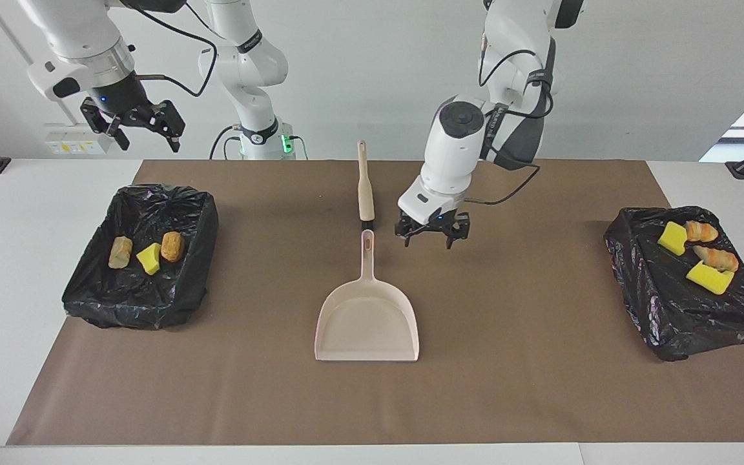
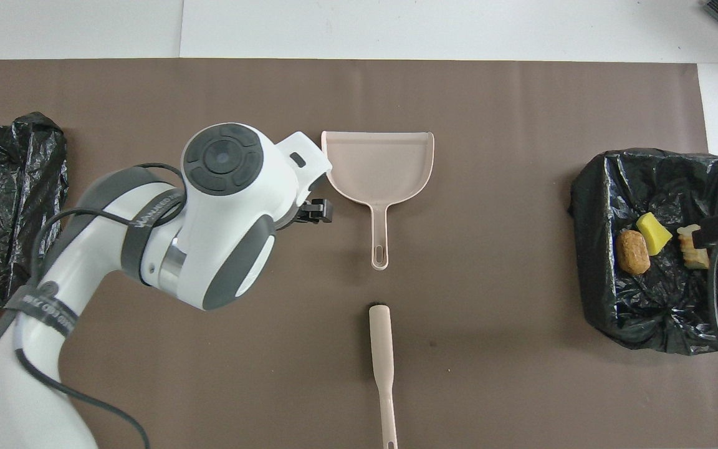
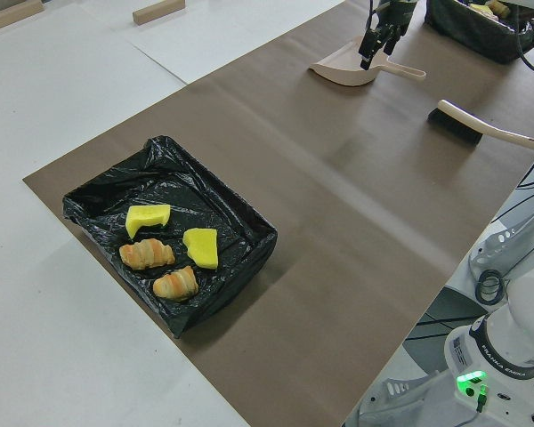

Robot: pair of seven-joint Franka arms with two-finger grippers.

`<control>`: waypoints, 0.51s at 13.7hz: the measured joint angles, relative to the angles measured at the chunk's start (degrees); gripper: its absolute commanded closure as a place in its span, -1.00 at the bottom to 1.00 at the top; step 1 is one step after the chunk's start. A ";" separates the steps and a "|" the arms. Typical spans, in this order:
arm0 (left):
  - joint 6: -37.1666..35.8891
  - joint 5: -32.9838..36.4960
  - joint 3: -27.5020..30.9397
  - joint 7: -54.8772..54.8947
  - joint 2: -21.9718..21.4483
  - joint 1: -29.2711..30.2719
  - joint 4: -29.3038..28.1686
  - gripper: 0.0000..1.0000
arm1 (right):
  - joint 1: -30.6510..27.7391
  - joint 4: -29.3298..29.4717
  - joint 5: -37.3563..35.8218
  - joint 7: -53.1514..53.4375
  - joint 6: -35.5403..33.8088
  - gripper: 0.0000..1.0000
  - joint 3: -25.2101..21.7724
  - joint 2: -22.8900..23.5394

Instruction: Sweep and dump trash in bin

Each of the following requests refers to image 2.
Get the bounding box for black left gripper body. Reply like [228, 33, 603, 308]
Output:
[274, 196, 311, 230]

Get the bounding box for brown table mat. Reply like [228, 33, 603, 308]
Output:
[0, 59, 718, 449]

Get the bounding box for black bag lined bin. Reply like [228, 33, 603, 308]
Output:
[570, 148, 718, 356]
[0, 112, 68, 309]

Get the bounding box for beige brush black bristles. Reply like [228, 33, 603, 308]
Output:
[368, 303, 398, 449]

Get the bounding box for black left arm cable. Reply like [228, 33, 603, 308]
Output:
[0, 163, 186, 449]

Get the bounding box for pink plastic dustpan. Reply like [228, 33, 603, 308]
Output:
[321, 131, 435, 271]

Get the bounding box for small yellow sponge wedge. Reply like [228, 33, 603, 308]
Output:
[636, 212, 673, 256]

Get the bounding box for brown fried bun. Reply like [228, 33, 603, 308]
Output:
[616, 229, 651, 276]

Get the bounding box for pale bread chunk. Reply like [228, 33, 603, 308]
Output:
[677, 224, 712, 271]

